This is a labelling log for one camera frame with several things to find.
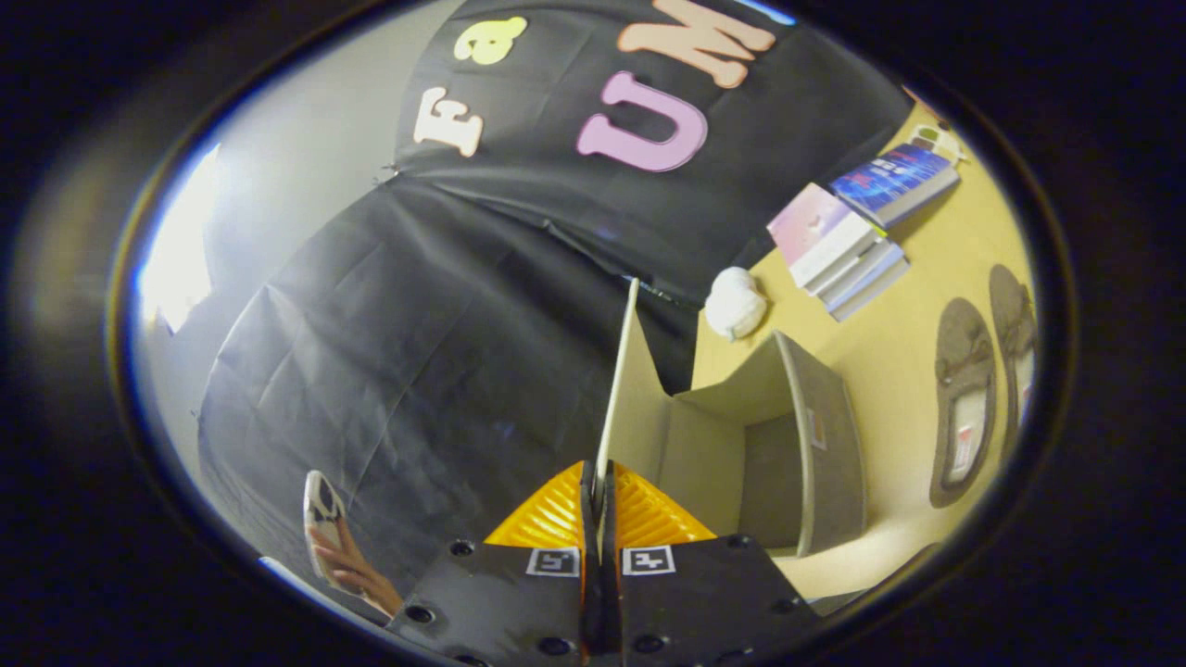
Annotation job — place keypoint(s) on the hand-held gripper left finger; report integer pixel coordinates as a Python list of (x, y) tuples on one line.
[(519, 602)]

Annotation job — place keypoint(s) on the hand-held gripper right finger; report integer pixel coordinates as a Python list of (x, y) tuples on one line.
[(704, 602)]

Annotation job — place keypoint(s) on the grey fabric storage box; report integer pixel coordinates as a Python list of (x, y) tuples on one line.
[(829, 445)]

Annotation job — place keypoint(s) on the brown fuzzy shoe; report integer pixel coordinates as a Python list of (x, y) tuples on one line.
[(962, 371), (1012, 324)]

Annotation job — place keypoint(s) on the black backdrop cloth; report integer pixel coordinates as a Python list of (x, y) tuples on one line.
[(417, 371)]

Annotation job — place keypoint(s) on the white round plush toy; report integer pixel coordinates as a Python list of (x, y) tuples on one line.
[(734, 304)]

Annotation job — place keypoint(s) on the pale blue book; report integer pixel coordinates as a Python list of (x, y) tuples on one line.
[(871, 285)]

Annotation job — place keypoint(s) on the white thin book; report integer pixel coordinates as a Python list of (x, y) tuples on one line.
[(857, 270)]

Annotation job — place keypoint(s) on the pink cover book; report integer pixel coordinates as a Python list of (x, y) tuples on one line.
[(815, 227)]

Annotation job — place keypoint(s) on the dark blue cover book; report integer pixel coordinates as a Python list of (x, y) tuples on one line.
[(889, 181)]

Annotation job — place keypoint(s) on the green and white booklet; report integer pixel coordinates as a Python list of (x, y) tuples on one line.
[(943, 144)]

